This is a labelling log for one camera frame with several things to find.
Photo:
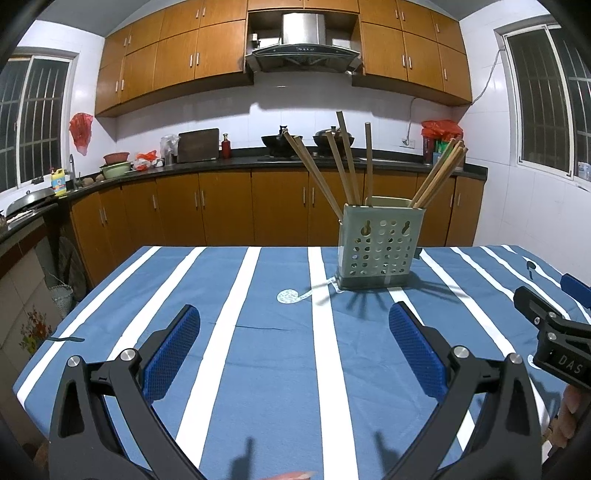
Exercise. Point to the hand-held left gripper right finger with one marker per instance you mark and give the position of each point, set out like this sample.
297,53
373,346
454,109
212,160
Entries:
415,350

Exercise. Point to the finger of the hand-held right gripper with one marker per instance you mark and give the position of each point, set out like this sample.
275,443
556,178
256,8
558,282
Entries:
531,304
577,290

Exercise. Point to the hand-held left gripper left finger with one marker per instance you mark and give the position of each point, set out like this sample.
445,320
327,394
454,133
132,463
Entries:
173,355

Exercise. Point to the green perforated utensil holder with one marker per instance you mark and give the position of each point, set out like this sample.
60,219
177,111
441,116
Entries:
387,214

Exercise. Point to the wooden chopstick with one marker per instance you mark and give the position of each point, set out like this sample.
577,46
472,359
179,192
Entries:
440,176
443,177
433,174
338,166
368,161
348,157
316,170
446,177
437,175
310,170

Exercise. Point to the person's right hand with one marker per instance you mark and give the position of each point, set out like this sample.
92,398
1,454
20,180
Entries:
571,406

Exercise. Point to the blue white striped tablecloth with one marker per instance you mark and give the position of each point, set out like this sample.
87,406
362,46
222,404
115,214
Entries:
277,392

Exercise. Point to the small white container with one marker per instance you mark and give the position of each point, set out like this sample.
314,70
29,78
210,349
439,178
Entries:
584,171

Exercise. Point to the woven basket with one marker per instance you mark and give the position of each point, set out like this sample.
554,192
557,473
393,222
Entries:
62,300

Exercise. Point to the wooden lower cabinets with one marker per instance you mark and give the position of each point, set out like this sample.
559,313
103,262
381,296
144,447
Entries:
221,207

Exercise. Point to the wooden cabinets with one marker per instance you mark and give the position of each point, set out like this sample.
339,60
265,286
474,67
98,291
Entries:
175,60
221,207

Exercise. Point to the barred window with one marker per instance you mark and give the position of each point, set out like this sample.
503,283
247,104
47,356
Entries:
37,115
545,101

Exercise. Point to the black kitchen countertop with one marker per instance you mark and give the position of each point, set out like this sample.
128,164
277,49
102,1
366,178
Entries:
207,165

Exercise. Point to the green plastic basin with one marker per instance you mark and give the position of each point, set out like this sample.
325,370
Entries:
115,170

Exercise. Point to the red and white plastic bag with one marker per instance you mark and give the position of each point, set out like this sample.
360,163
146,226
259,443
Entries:
147,160

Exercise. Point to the yellow detergent bottle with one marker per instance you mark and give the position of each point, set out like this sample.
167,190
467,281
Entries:
60,184

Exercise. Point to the red plastic basin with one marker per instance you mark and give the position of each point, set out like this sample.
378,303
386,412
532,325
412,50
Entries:
116,158

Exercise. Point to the clear plastic bag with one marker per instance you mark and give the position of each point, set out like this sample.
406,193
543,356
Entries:
169,147

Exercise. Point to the metal faucet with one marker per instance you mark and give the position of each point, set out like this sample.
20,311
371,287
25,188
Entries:
72,170

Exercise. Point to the metal wok lid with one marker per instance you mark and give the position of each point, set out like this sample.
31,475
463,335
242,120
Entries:
32,198

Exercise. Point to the dark wooden cutting board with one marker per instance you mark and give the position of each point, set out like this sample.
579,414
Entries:
198,145

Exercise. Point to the red sauce bottle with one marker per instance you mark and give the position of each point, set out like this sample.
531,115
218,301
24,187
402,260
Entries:
226,147

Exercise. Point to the black wok with lid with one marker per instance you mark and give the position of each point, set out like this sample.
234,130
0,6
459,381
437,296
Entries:
323,138

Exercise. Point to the hanging red plastic bag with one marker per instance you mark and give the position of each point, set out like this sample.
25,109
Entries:
82,131

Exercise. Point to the wooden upper cabinets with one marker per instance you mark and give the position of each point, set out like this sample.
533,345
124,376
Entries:
175,60

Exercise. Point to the steel range hood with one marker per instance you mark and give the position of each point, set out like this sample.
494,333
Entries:
302,50

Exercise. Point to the white wall outlet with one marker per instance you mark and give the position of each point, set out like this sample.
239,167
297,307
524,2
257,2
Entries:
408,142

